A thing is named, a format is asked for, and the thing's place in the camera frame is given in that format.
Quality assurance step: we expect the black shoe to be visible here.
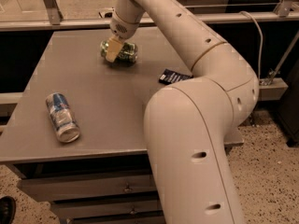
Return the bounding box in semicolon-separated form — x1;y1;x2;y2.
0;196;16;224

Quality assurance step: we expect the bottom grey drawer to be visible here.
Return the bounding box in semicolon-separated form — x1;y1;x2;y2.
69;211;166;224

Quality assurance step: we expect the green soda can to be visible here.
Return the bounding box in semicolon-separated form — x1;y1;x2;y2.
100;40;137;63

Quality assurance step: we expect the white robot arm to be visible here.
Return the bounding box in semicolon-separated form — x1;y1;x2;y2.
106;0;259;224

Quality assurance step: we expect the middle grey drawer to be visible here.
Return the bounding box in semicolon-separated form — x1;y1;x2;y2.
51;194;162;218

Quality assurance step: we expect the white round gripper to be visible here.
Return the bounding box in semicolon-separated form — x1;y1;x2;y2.
106;10;141;63

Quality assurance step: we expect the blue silver energy drink can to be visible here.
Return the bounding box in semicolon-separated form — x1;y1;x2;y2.
46;92;80;143

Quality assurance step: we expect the grey drawer cabinet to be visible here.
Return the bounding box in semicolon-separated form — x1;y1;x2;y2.
0;25;245;224

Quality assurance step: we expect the dark floor fixture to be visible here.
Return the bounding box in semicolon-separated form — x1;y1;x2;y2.
99;7;114;18

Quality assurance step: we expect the top grey drawer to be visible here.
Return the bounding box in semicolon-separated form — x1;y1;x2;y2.
18;170;156;202

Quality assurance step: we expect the grey drawer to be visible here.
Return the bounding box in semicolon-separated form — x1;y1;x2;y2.
18;170;156;202
51;194;162;218
69;211;166;224

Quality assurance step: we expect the white cable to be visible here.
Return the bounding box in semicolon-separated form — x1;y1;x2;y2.
238;10;264;82

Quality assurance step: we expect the grey metal railing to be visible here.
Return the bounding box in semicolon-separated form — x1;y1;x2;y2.
0;0;298;30

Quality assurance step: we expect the dark blue snack packet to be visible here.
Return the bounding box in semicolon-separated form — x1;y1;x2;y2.
158;69;192;85

